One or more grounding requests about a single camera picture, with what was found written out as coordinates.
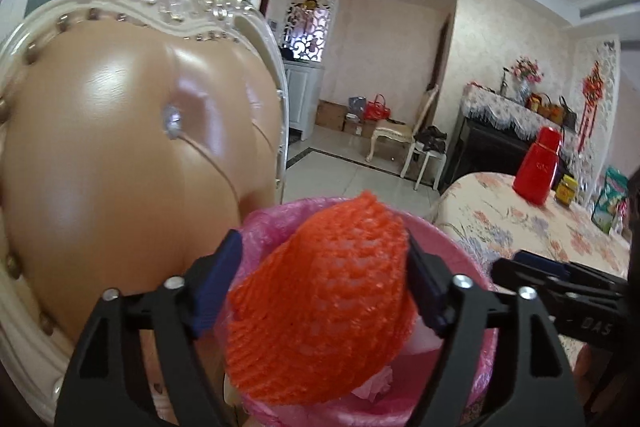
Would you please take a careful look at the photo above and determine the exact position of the green snack bag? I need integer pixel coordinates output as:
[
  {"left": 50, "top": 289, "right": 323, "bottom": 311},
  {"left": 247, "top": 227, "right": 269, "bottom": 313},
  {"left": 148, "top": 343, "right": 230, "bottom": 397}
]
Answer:
[{"left": 591, "top": 167, "right": 631, "bottom": 235}]

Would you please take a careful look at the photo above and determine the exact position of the cardboard box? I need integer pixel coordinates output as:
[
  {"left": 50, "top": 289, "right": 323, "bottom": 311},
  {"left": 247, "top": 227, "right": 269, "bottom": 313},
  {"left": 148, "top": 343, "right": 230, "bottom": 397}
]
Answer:
[{"left": 315, "top": 99, "right": 347, "bottom": 130}]

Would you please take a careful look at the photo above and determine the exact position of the white lattice screen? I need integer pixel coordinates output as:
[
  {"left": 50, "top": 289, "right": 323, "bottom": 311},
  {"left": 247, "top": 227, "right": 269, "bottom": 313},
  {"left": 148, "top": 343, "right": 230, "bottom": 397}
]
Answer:
[{"left": 272, "top": 0, "right": 346, "bottom": 64}]

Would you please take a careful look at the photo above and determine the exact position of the cream wooden chair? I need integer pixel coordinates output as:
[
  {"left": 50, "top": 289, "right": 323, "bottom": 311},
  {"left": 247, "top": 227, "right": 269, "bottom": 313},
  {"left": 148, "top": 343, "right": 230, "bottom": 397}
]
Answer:
[{"left": 365, "top": 84, "right": 441, "bottom": 162}]

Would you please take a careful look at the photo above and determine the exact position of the yellow label jar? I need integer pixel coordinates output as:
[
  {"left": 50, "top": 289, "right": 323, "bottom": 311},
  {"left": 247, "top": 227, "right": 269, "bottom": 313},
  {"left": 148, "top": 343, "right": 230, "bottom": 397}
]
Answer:
[{"left": 556, "top": 175, "right": 579, "bottom": 208}]

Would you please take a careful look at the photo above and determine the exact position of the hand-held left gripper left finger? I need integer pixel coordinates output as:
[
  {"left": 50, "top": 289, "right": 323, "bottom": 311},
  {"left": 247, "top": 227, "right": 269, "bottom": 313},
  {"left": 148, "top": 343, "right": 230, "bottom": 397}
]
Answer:
[{"left": 54, "top": 229, "right": 245, "bottom": 427}]

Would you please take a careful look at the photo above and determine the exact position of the white cabinet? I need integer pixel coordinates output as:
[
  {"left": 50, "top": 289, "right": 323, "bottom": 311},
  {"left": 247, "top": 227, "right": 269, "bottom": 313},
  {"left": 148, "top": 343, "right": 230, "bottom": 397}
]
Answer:
[{"left": 282, "top": 59, "right": 326, "bottom": 142}]

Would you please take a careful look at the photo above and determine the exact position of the dark piano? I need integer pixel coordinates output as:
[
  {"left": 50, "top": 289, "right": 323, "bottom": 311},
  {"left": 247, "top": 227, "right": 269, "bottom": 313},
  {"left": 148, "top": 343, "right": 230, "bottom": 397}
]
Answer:
[{"left": 440, "top": 117, "right": 568, "bottom": 195}]

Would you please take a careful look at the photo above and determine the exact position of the white lattice wall panel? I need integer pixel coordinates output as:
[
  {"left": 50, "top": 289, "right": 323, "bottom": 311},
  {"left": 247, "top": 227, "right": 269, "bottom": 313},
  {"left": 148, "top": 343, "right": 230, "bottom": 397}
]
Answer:
[{"left": 570, "top": 39, "right": 622, "bottom": 208}]

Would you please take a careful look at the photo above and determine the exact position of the red handbag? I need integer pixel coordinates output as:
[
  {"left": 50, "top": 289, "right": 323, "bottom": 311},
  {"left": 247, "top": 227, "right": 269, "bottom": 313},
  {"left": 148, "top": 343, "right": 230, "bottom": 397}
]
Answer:
[{"left": 363, "top": 94, "right": 393, "bottom": 122}]

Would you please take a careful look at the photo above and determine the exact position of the woven basket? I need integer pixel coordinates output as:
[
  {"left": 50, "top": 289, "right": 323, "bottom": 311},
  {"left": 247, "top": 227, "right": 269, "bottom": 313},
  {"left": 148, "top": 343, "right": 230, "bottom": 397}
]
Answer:
[{"left": 530, "top": 93, "right": 563, "bottom": 120}]

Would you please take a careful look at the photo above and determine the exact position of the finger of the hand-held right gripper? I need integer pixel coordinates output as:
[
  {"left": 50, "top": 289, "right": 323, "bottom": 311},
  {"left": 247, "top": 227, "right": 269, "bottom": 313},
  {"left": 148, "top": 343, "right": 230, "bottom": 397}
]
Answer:
[
  {"left": 490, "top": 258, "right": 572, "bottom": 308},
  {"left": 513, "top": 250, "right": 629, "bottom": 294}
]

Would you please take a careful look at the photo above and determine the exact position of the orange foam fruit net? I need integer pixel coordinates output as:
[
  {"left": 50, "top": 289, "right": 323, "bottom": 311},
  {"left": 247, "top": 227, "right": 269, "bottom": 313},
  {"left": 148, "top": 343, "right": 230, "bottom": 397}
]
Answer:
[{"left": 223, "top": 191, "right": 418, "bottom": 405}]

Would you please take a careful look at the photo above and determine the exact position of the dark cloth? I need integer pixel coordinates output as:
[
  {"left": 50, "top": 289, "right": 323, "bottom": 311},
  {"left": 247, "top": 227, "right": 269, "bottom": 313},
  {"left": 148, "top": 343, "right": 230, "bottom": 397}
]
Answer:
[{"left": 414, "top": 126, "right": 448, "bottom": 152}]

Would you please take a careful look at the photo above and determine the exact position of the white stool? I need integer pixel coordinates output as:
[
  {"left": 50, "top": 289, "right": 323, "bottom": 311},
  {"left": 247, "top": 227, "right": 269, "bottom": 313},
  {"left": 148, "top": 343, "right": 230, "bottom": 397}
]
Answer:
[{"left": 400, "top": 142, "right": 446, "bottom": 192}]

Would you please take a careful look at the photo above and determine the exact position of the pink trash bin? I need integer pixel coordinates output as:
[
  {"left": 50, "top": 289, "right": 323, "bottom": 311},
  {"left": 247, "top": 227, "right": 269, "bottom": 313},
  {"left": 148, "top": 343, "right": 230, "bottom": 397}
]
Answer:
[{"left": 220, "top": 196, "right": 501, "bottom": 427}]

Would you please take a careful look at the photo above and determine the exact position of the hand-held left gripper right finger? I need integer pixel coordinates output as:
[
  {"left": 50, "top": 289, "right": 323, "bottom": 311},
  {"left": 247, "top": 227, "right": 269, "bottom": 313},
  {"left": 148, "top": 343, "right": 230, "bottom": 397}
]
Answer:
[{"left": 406, "top": 234, "right": 587, "bottom": 427}]

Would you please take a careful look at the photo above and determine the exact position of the red knot wall hanging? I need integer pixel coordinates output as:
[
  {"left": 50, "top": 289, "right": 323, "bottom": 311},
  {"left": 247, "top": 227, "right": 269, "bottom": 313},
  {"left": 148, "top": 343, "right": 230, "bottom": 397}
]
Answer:
[{"left": 577, "top": 62, "right": 604, "bottom": 152}]

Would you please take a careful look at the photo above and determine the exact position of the ornate cream leather chair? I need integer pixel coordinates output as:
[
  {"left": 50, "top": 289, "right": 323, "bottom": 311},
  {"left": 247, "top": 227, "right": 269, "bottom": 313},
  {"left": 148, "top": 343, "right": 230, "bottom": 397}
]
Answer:
[{"left": 0, "top": 0, "right": 291, "bottom": 427}]

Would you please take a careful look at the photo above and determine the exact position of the red thermos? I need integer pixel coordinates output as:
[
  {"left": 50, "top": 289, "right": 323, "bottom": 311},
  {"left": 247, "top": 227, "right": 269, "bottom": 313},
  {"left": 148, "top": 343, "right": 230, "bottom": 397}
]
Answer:
[{"left": 515, "top": 127, "right": 565, "bottom": 202}]

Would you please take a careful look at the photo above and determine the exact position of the dark wooden door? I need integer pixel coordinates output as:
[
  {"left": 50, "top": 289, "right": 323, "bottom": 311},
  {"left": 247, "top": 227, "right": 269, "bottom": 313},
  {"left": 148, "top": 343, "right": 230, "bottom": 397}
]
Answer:
[{"left": 425, "top": 14, "right": 456, "bottom": 108}]

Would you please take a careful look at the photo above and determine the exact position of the dark handbag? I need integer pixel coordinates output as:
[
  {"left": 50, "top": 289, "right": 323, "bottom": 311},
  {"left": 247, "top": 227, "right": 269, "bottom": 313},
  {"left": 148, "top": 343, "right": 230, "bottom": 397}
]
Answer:
[{"left": 557, "top": 96, "right": 577, "bottom": 128}]

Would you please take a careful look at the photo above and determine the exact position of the pink flower vase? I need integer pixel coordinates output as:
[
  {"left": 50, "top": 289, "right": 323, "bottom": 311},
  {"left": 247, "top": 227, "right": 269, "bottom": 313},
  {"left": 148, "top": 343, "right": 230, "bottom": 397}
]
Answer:
[{"left": 510, "top": 57, "right": 543, "bottom": 102}]

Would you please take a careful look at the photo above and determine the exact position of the floral lace cover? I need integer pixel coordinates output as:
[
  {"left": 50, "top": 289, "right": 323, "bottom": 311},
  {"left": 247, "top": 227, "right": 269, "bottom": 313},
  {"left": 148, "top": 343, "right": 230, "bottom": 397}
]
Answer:
[{"left": 460, "top": 82, "right": 576, "bottom": 140}]

